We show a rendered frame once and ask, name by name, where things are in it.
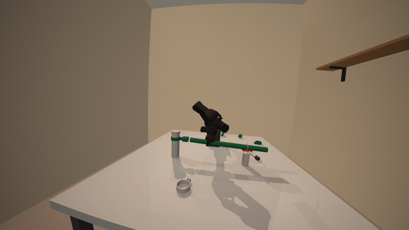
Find green cylindrical rod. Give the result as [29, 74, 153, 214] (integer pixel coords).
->
[190, 138, 268, 152]

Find green cup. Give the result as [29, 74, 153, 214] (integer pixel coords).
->
[171, 136, 189, 142]

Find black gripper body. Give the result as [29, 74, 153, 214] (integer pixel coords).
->
[205, 125, 218, 143]

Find grey metal ring with two small tabs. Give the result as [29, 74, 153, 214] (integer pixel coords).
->
[176, 177, 191, 194]

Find grey cylinder with wire hook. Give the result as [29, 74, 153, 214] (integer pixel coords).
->
[241, 151, 250, 167]

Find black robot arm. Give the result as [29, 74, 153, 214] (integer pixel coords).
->
[192, 101, 229, 134]

